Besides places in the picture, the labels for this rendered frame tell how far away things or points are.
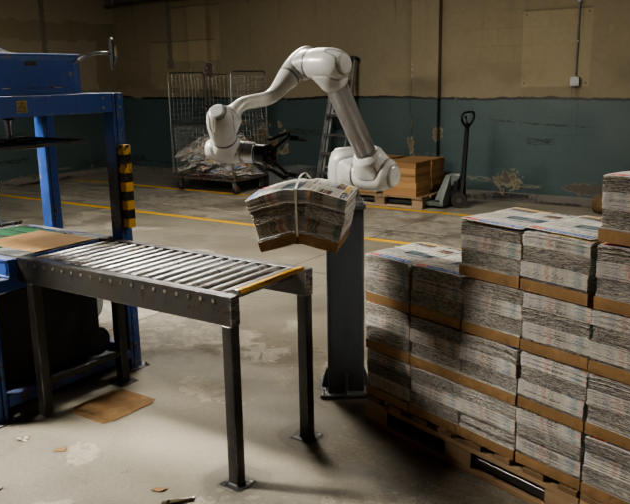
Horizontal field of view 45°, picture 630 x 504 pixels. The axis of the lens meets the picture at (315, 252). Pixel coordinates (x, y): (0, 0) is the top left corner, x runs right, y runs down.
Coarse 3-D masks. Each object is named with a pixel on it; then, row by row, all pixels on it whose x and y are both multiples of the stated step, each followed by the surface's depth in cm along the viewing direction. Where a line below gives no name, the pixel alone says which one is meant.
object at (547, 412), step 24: (408, 312) 334; (432, 312) 322; (504, 336) 293; (408, 360) 339; (576, 360) 269; (480, 384) 307; (528, 408) 289; (456, 432) 322; (504, 456) 302; (576, 480) 277
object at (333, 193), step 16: (320, 192) 301; (336, 192) 307; (352, 192) 313; (320, 208) 302; (336, 208) 301; (352, 208) 320; (304, 224) 306; (320, 224) 305; (336, 224) 303; (336, 240) 305
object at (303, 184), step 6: (300, 180) 325; (306, 180) 325; (312, 180) 323; (294, 186) 309; (300, 186) 308; (306, 186) 308; (288, 192) 303; (300, 192) 302; (288, 198) 304; (300, 198) 303; (288, 204) 305; (294, 204) 304; (300, 204) 304; (288, 210) 305; (294, 210) 305; (300, 210) 304; (294, 216) 306; (300, 216) 305; (294, 222) 306; (300, 222) 306; (294, 228) 308; (300, 228) 307
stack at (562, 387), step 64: (384, 256) 343; (448, 256) 341; (384, 320) 347; (512, 320) 290; (576, 320) 267; (384, 384) 355; (448, 384) 321; (512, 384) 294; (576, 384) 271; (448, 448) 327; (512, 448) 299; (576, 448) 274
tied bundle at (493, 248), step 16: (464, 224) 301; (480, 224) 295; (464, 240) 302; (480, 240) 296; (496, 240) 291; (512, 240) 284; (464, 256) 303; (480, 256) 297; (496, 256) 291; (512, 256) 286; (496, 272) 292; (512, 272) 286
